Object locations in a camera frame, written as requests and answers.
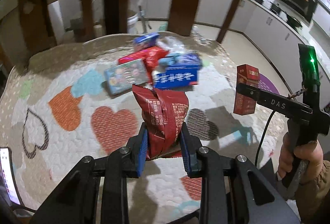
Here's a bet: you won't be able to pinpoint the red cigarette pack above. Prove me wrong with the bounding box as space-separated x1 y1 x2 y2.
233 64 260 116

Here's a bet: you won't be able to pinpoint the dark red snack bag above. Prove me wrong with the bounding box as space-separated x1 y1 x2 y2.
132 85 189 160

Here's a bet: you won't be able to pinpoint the large blue box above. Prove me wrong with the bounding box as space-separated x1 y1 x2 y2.
152 52 203 89

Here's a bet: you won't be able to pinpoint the long red carton box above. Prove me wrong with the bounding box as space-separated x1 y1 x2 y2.
118 46 169 84

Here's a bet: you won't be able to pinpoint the clear plastic bag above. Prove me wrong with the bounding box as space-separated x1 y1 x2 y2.
156 36 186 54

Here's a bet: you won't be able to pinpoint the grey kitchen cabinets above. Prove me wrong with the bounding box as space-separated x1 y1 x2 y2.
146 0 329 107

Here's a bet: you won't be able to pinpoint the person right hand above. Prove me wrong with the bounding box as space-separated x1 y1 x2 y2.
277 132 323 184

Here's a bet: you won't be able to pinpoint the purple plastic waste basket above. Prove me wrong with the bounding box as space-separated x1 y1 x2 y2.
258 73 280 94

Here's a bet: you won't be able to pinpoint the quilted heart pattern table cover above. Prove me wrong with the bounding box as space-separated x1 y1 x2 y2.
1 32 286 223

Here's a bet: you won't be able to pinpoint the blue carton box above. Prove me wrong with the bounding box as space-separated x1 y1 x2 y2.
133 32 159 52

